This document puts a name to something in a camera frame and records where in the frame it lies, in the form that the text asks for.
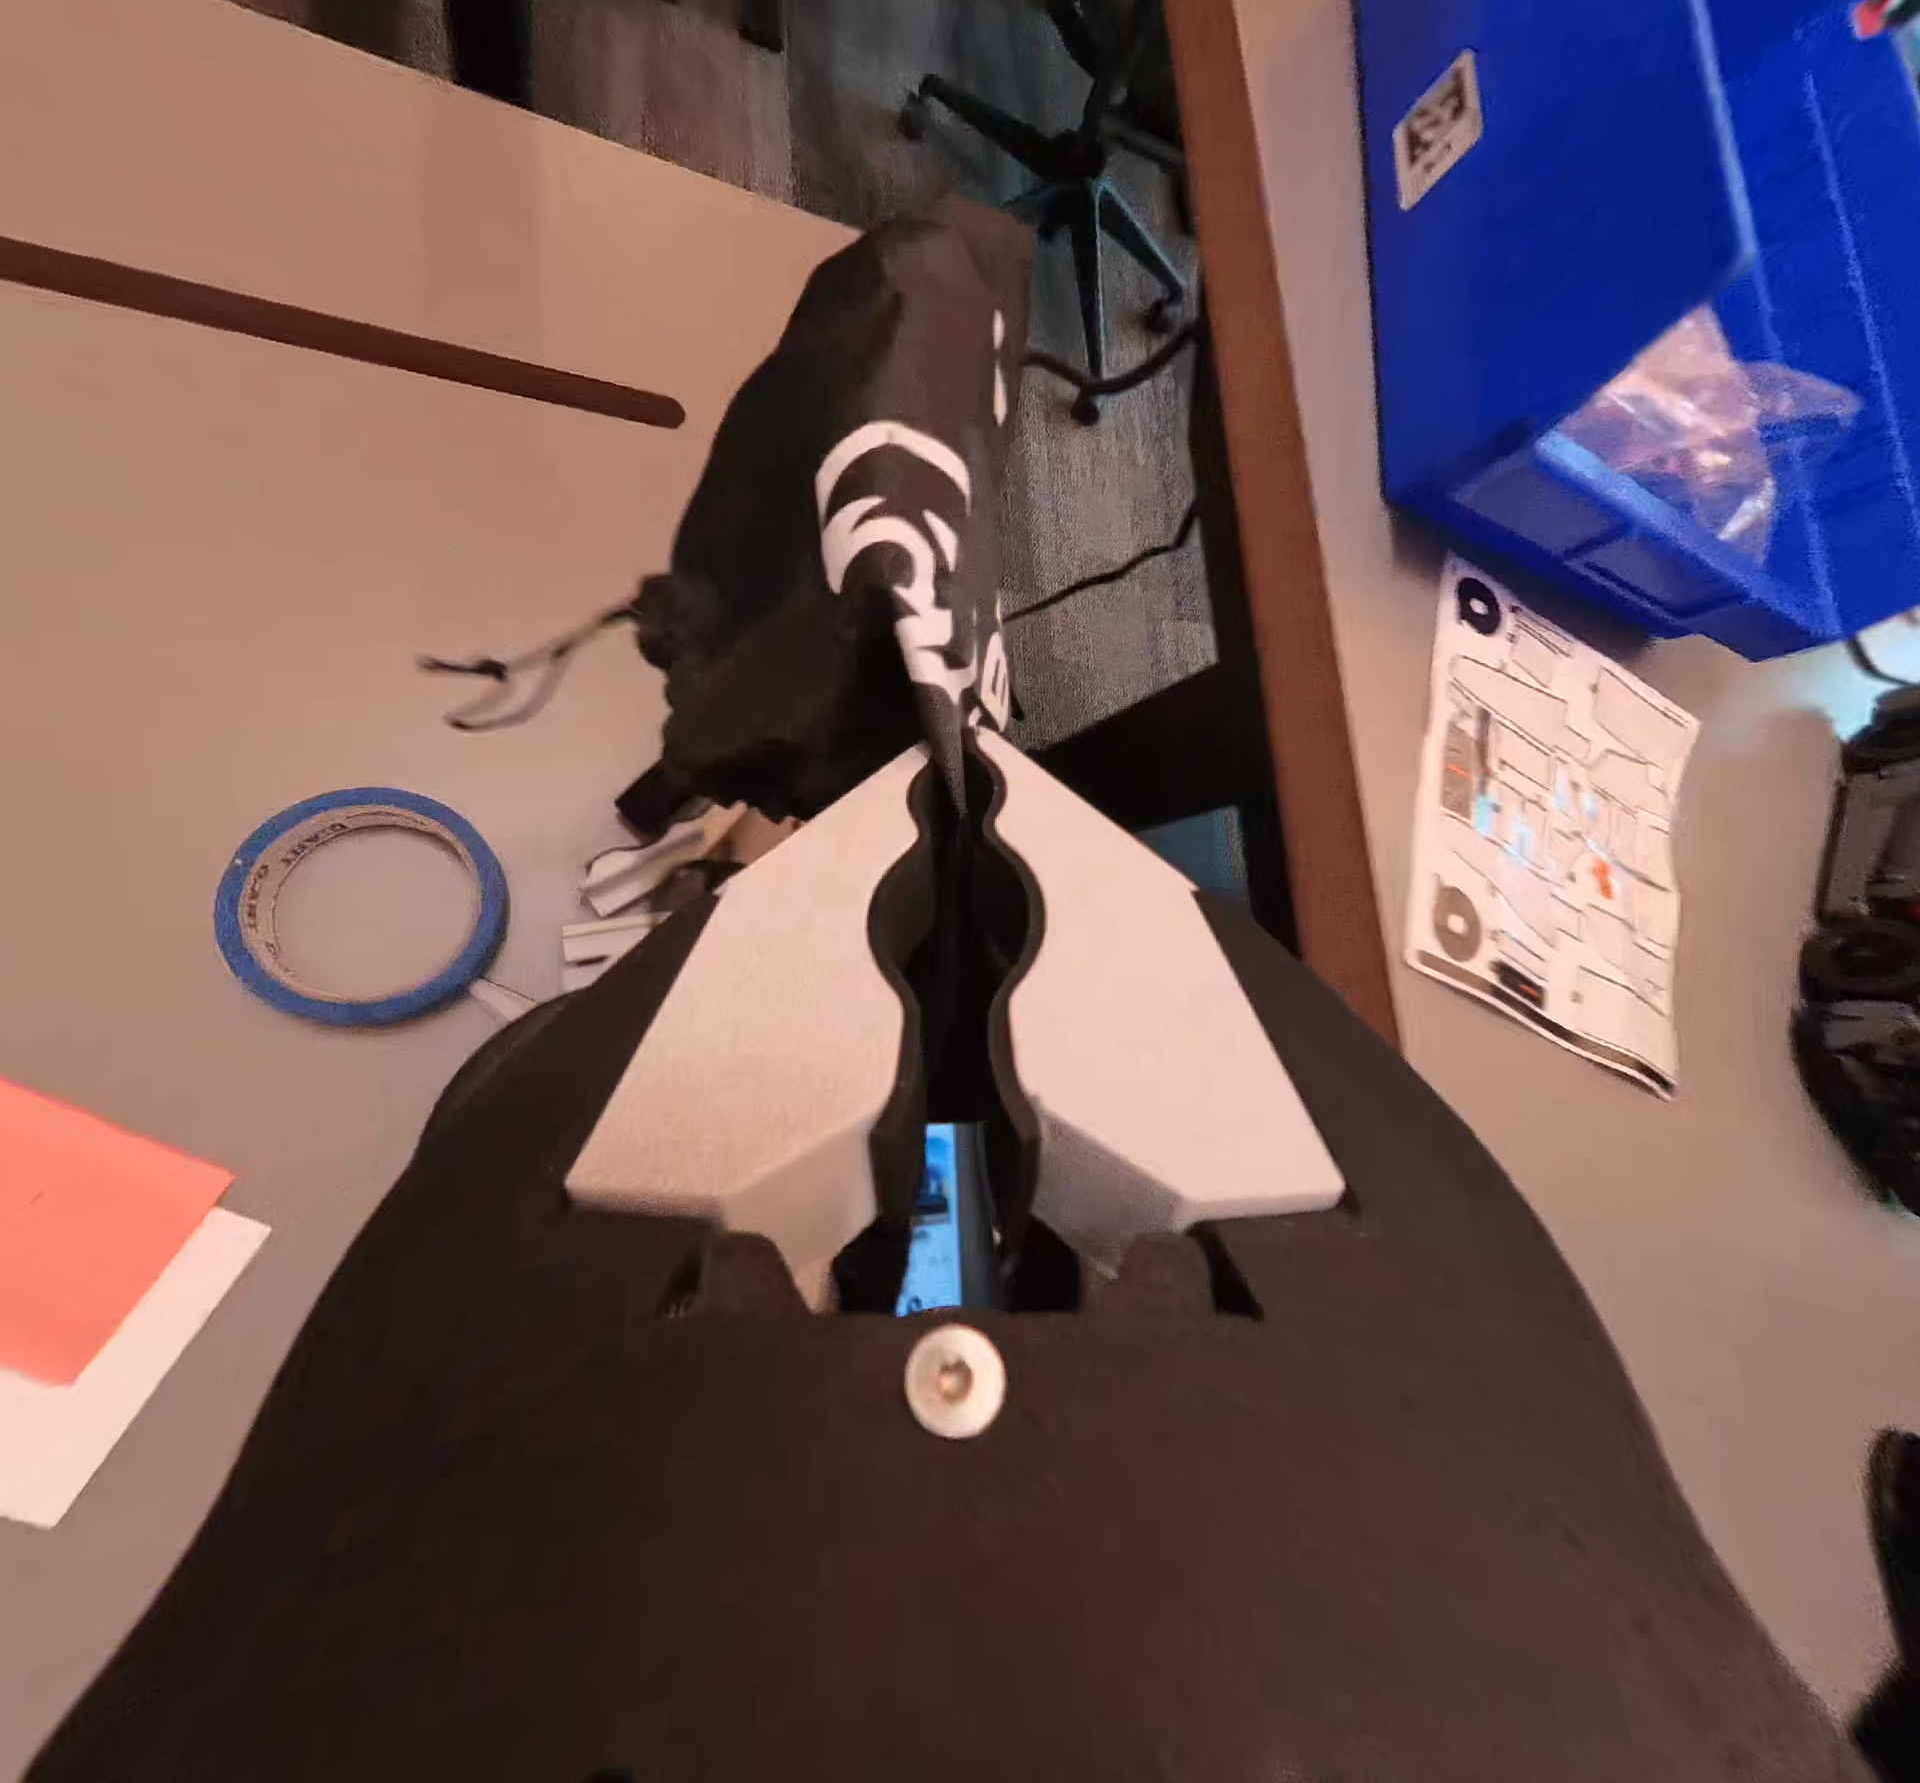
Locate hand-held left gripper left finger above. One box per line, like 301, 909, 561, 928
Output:
562, 741, 945, 1267

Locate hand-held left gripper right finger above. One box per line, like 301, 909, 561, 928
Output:
971, 732, 1346, 1255

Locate blue tape roll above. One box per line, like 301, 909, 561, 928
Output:
213, 785, 511, 1030

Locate black drawstring bag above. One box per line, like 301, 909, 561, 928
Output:
419, 202, 1044, 842

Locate grey toy brick car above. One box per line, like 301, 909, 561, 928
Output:
1788, 679, 1920, 1195

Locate white paper strips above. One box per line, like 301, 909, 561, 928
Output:
562, 803, 784, 995

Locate white printed sheet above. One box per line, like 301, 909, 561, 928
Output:
1397, 552, 1703, 1098

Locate orange paper sheet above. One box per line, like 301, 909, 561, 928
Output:
0, 1072, 239, 1386

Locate white paper sheet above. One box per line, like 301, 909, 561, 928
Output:
0, 1203, 278, 1529

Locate clear plastic bags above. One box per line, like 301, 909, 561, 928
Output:
1563, 304, 1863, 552

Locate black office chair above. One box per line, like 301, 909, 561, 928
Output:
902, 0, 1205, 427

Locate blue plastic bin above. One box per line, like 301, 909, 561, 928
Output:
1350, 0, 1920, 662

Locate black floor cable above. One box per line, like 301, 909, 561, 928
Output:
999, 497, 1205, 627

